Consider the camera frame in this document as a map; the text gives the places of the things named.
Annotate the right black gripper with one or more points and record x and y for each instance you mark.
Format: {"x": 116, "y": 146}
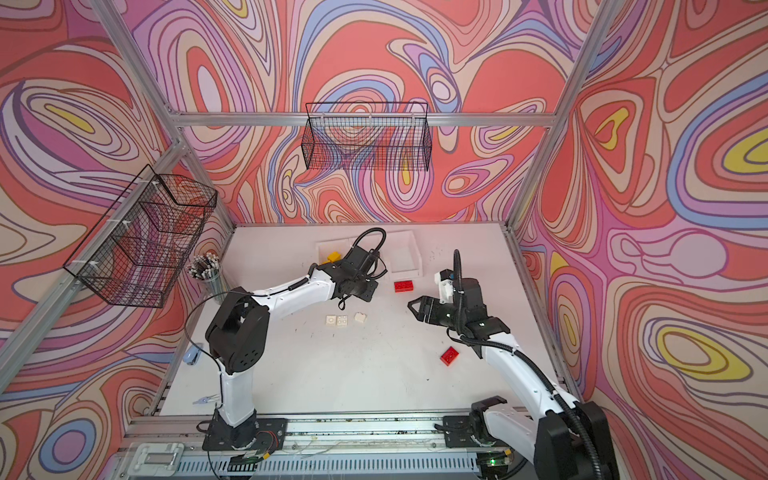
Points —
{"x": 426, "y": 306}

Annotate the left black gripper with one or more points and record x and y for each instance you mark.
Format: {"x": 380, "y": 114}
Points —
{"x": 372, "y": 291}

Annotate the yellow tall lego brick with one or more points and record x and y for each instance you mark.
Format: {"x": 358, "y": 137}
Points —
{"x": 333, "y": 257}

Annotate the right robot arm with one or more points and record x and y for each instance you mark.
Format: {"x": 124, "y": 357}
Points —
{"x": 560, "y": 436}

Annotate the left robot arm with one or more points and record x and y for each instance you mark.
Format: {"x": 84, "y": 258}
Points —
{"x": 237, "y": 335}

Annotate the red flat lego near bin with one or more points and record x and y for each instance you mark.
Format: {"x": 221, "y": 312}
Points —
{"x": 403, "y": 286}

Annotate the white three-compartment bin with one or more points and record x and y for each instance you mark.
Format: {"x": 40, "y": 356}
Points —
{"x": 400, "y": 252}

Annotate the red lego brick front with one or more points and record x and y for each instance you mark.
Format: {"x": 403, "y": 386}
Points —
{"x": 449, "y": 356}

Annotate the clear cup of pens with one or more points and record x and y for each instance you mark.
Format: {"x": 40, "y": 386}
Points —
{"x": 207, "y": 269}

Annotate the blue stapler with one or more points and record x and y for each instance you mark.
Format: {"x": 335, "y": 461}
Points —
{"x": 192, "y": 355}

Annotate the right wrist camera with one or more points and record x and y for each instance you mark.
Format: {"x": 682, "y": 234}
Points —
{"x": 444, "y": 281}

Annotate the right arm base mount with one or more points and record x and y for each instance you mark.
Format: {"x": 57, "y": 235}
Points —
{"x": 469, "y": 430}

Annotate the back wire basket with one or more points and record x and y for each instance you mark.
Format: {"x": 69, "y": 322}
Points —
{"x": 367, "y": 136}

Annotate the wire basket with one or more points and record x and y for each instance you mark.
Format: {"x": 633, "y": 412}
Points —
{"x": 367, "y": 136}
{"x": 160, "y": 218}

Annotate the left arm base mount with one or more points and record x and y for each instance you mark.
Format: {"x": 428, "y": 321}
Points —
{"x": 256, "y": 433}

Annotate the left wire basket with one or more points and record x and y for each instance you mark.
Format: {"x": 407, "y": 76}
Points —
{"x": 160, "y": 218}

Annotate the white box on rail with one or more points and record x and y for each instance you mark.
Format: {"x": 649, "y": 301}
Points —
{"x": 156, "y": 460}

